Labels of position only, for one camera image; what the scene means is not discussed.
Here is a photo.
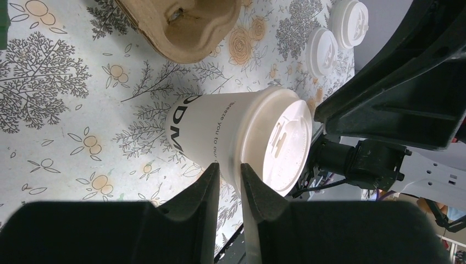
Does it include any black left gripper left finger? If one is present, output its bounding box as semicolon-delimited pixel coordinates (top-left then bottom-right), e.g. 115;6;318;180
1;163;220;263

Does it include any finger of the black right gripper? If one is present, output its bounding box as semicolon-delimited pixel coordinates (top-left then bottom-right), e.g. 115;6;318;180
315;1;465;151

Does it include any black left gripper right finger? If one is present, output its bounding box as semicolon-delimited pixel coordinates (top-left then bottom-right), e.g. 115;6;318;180
241;163;450;263

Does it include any single white paper cup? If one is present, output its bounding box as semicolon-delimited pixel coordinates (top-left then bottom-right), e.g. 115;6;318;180
165;92;261;192

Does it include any green paper bag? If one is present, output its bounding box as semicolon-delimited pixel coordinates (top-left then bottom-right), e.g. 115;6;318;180
0;0;10;50

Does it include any floral table mat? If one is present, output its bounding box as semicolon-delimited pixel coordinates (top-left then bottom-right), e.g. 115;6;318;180
0;0;356;264

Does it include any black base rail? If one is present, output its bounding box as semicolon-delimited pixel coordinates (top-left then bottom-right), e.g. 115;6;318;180
214;228;247;264

